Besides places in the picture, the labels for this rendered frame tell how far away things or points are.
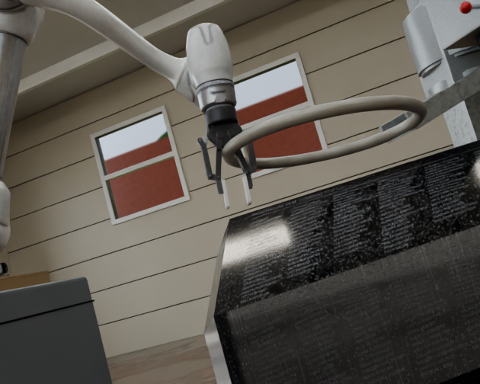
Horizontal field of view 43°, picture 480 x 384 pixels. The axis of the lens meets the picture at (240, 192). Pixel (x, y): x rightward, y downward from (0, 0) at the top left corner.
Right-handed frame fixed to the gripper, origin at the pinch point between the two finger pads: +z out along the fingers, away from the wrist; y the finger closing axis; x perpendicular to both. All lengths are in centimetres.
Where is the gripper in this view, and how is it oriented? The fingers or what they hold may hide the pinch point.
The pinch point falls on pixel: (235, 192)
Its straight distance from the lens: 140.6
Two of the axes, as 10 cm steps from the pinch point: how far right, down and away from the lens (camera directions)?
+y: 9.8, -1.7, 1.3
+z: 1.9, 9.7, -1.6
